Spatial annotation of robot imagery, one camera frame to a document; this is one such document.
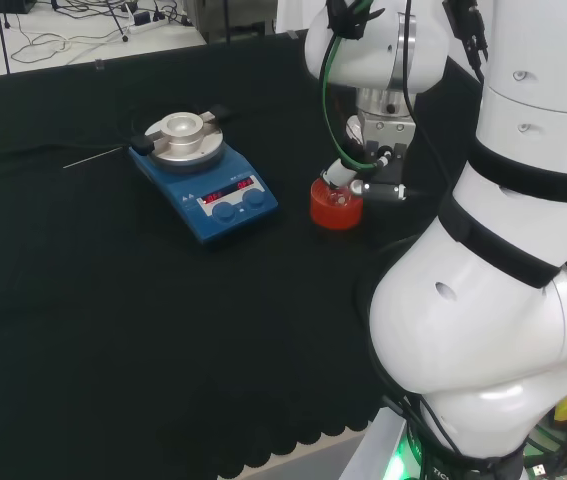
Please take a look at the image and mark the thin metal probe rod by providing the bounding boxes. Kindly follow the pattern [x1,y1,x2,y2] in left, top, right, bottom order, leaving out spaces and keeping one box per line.
[62,148,132,170]

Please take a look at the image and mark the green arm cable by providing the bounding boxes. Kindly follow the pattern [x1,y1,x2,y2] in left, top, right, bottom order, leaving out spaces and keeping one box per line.
[319,0,390,174]

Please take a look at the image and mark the black tripod leg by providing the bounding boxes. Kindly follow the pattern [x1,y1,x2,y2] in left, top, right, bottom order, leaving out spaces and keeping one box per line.
[107,0,131,43]

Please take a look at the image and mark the clear glass round-bottom flask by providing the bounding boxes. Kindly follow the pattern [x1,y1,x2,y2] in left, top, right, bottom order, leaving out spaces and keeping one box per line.
[325,184,355,207]

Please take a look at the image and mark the white power strip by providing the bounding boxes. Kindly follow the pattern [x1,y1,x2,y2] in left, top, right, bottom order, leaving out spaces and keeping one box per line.
[130,11,169,35]

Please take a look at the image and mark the black bench cloth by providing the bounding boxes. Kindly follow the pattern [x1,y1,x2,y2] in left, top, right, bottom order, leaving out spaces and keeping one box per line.
[0,29,484,479]

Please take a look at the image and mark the white floor cable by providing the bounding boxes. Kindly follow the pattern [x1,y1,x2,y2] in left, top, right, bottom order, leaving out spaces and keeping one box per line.
[11,19,134,67]

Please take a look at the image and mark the heater with blue base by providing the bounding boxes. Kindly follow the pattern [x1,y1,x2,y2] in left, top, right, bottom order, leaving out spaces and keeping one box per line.
[128,103,280,246]

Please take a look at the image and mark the black computer case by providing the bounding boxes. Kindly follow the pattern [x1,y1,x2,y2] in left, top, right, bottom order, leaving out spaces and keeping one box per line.
[0,0,39,15]

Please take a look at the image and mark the black stand pole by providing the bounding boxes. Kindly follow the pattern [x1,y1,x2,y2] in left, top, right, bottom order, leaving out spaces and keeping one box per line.
[0,9,12,76]

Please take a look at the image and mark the grey cabinet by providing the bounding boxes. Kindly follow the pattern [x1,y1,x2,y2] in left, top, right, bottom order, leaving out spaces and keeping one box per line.
[184,0,284,44]

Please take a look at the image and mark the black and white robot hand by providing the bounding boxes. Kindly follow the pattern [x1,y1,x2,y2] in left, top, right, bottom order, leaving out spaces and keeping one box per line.
[318,107,432,204]

